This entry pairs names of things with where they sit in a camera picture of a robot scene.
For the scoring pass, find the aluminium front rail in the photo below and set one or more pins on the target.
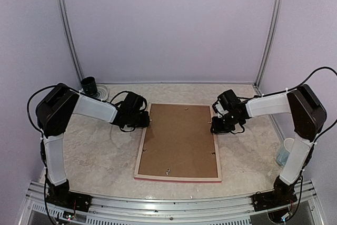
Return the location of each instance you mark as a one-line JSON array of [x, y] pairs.
[[141, 202]]

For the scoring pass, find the aluminium corner post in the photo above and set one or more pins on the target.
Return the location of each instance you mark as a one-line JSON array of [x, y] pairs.
[[269, 41], [69, 39]]

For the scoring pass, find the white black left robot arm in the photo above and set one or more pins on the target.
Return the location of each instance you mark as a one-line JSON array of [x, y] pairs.
[[53, 114]]

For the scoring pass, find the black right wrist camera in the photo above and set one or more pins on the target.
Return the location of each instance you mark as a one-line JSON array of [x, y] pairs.
[[217, 108]]

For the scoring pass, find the pink wooden picture frame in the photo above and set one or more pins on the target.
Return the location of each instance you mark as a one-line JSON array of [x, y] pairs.
[[179, 178]]

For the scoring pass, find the right aluminium corner post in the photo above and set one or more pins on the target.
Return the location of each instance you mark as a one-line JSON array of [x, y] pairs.
[[269, 41]]

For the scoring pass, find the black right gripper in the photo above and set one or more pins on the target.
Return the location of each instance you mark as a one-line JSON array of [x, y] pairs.
[[217, 129]]

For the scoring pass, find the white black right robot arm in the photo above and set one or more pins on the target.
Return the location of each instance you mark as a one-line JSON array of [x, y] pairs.
[[309, 117]]

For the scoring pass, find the left aluminium corner post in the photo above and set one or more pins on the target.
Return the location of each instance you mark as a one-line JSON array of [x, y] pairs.
[[69, 39]]

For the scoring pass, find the grey spiral ceramic plate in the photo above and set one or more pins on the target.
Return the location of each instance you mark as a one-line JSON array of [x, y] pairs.
[[102, 92]]

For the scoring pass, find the dark green speckled cup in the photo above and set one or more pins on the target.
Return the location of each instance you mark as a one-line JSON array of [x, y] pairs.
[[89, 86]]

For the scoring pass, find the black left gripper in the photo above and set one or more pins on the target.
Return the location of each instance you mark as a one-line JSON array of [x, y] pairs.
[[145, 123]]

